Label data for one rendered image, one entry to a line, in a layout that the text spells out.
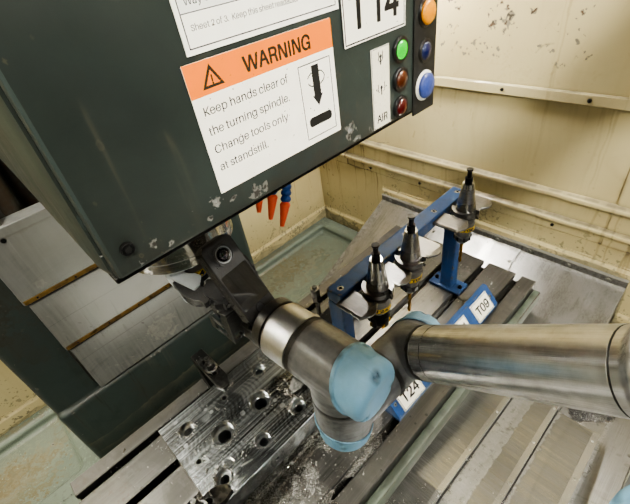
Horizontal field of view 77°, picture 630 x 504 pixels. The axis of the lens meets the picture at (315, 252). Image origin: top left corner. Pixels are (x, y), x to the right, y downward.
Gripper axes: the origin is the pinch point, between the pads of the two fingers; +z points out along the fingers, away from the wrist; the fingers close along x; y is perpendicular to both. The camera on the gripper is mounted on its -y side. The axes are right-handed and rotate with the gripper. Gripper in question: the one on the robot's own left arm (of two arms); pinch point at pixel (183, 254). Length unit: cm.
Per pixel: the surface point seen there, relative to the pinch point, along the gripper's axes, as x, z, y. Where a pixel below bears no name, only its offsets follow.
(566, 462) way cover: 44, -60, 68
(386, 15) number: 20.8, -21.7, -28.7
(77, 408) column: -27, 43, 58
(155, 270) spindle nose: -6.3, -5.3, -4.7
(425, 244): 44, -18, 20
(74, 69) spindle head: -9.4, -19.0, -31.9
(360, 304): 21.7, -16.7, 20.2
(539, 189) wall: 98, -27, 32
